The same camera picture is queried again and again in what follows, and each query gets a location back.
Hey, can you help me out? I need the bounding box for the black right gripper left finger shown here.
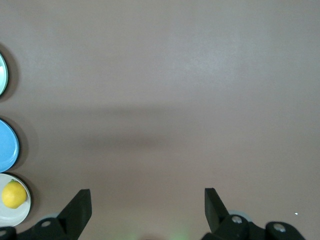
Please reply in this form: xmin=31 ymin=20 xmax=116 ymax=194
xmin=17 ymin=189 xmax=92 ymax=240

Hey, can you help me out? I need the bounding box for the beige round plate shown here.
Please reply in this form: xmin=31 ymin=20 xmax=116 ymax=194
xmin=0 ymin=173 xmax=33 ymax=227

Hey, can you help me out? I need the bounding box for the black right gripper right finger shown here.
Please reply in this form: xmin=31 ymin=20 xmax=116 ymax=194
xmin=203 ymin=187 xmax=307 ymax=240

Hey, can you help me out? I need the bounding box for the pale green round plate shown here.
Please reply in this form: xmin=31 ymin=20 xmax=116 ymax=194
xmin=0 ymin=52 xmax=10 ymax=97

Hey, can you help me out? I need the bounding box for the blue round plate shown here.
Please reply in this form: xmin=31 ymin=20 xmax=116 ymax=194
xmin=0 ymin=119 xmax=20 ymax=173

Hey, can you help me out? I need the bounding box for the yellow lemon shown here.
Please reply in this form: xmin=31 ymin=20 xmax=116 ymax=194
xmin=1 ymin=179 xmax=27 ymax=210

